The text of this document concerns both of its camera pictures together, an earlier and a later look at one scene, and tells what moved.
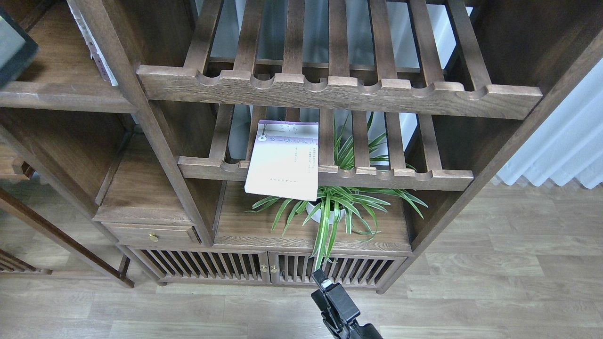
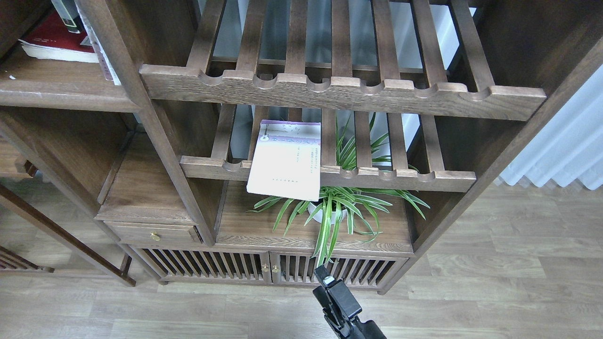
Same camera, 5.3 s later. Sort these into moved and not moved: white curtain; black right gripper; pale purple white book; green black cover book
Moved: green black cover book
Not moved: white curtain; pale purple white book; black right gripper
